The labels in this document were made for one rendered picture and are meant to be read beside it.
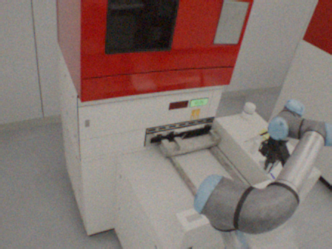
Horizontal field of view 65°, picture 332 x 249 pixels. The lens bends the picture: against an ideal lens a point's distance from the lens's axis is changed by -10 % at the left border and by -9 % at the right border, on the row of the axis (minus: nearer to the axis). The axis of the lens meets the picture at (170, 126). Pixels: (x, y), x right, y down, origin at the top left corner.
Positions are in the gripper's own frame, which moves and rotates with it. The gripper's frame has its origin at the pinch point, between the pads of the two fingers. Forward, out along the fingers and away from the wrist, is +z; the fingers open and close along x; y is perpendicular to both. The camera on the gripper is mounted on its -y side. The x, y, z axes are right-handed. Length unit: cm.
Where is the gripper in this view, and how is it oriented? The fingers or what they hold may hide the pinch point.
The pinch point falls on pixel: (266, 173)
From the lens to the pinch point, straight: 126.1
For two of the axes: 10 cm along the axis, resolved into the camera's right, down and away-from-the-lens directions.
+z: -1.6, 7.9, 5.9
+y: -4.5, -5.9, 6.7
